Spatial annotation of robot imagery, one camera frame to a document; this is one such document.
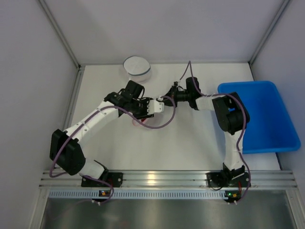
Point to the aluminium front rail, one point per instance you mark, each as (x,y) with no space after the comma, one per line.
(137,179)

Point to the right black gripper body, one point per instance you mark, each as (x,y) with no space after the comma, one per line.
(171,96)

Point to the pink trimmed mesh laundry bag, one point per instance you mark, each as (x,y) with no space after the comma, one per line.
(156,121)

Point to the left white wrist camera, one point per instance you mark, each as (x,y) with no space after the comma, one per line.
(155,106)

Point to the left aluminium frame post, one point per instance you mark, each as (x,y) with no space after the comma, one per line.
(58,31)

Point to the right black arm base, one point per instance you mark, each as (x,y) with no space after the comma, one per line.
(228,178)

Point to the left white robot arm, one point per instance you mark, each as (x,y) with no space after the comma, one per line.
(66,146)

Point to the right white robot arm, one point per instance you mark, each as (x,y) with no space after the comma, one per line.
(231,115)

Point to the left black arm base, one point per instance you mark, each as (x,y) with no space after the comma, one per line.
(104,179)

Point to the aluminium frame post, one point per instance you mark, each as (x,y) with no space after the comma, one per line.
(58,31)
(284,4)

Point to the blue plastic bin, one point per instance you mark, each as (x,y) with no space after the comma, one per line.
(270,128)

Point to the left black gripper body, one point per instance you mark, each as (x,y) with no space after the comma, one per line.
(141,109)

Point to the slotted grey cable duct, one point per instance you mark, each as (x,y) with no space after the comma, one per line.
(144,194)

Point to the right aluminium frame post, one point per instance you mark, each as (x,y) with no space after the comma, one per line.
(284,4)

